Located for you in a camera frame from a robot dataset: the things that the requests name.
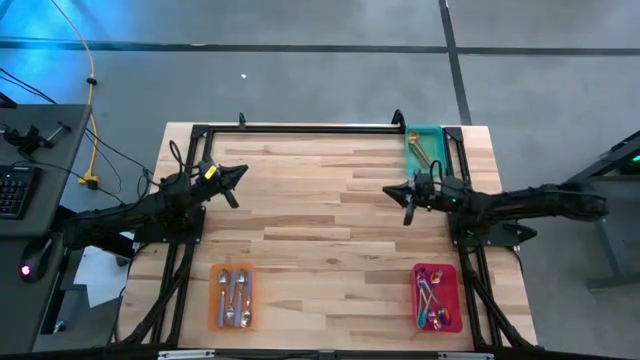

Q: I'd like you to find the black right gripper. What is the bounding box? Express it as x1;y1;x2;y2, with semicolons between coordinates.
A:
382;173;469;226

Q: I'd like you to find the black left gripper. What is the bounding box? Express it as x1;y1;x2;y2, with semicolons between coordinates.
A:
197;160;250;210

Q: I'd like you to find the teal plastic tray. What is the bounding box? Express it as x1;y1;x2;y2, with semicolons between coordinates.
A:
403;124;448;179

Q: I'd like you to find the pink plastic tray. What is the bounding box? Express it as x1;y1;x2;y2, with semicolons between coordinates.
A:
411;263;464;334

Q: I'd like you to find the orange plastic tray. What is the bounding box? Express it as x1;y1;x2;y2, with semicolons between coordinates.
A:
202;264;259;336

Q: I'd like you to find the white paper sheet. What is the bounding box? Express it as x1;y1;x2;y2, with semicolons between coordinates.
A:
73;244;136;309

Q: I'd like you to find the grey desk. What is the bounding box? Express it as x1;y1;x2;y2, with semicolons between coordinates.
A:
0;103;94;237
0;232;71;360

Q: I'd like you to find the black desk support beam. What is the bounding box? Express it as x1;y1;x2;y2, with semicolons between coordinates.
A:
49;203;136;261

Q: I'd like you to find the black computer mouse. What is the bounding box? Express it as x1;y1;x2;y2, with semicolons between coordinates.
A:
18;237;53;284

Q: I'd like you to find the black keyboard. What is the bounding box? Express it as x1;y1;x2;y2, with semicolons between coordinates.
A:
0;164;43;221

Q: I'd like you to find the black equipment stand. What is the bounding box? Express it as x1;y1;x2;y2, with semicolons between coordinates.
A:
579;128;640;291

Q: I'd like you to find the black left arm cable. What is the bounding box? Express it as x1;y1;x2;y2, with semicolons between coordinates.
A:
167;139;201;181

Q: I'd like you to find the black aluminium table frame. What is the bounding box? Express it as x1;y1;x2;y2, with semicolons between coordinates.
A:
112;122;536;351

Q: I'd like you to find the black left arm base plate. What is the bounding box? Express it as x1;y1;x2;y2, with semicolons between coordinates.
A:
133;203;207;246

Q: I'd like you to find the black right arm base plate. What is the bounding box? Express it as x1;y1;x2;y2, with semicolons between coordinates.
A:
447;219;539;250

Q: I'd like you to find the yellow cable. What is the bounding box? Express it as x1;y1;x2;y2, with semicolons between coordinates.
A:
49;0;100;190

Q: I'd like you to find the silver metal bracket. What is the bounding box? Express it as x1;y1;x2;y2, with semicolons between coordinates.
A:
157;349;217;360
437;351;495;360

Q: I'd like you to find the black clamp mount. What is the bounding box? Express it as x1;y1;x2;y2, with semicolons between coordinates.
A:
1;124;55;157

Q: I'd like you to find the black floor cable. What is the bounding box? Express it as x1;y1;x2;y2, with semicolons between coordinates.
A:
0;67;56;106

